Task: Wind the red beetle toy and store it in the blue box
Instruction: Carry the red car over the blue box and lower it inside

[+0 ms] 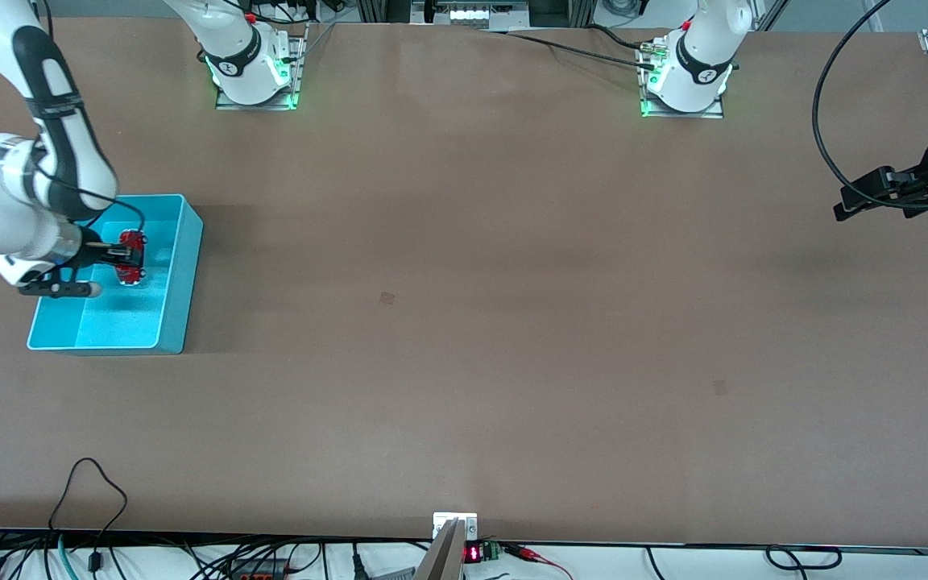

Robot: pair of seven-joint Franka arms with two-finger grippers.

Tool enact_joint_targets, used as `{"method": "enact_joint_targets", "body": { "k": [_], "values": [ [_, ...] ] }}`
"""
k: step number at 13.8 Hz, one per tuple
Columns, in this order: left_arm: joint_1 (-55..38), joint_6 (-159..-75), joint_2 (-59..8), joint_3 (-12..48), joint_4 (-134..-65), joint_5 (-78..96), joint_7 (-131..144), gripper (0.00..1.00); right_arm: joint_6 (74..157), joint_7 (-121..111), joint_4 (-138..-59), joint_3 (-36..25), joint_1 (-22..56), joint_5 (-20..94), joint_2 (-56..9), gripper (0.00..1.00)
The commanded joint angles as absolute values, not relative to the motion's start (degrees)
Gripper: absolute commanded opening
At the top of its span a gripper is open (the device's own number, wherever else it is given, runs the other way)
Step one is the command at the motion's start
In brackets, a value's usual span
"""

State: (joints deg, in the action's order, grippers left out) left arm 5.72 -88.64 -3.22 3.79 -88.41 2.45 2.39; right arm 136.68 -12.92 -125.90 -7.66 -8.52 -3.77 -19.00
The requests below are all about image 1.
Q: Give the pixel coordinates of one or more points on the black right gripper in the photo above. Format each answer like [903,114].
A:
[96,254]

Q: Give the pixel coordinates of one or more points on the red beetle toy car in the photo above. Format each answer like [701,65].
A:
[132,275]

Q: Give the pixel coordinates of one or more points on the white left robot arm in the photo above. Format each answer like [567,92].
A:
[698,72]

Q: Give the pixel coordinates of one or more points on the blue plastic box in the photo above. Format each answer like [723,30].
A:
[126,322]

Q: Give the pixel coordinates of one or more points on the power strip orange switches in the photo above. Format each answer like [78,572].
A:
[258,570]

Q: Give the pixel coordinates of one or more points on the lit control unit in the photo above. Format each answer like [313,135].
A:
[472,14]

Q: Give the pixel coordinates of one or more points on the red digit display module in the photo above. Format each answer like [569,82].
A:
[473,553]

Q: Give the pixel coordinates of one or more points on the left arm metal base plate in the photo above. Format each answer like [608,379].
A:
[714,111]

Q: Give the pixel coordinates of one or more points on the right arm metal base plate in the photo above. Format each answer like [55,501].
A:
[299,56]

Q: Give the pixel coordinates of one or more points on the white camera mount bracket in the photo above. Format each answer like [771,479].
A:
[441,522]

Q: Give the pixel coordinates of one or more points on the grey camera pole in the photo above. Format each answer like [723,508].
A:
[441,560]

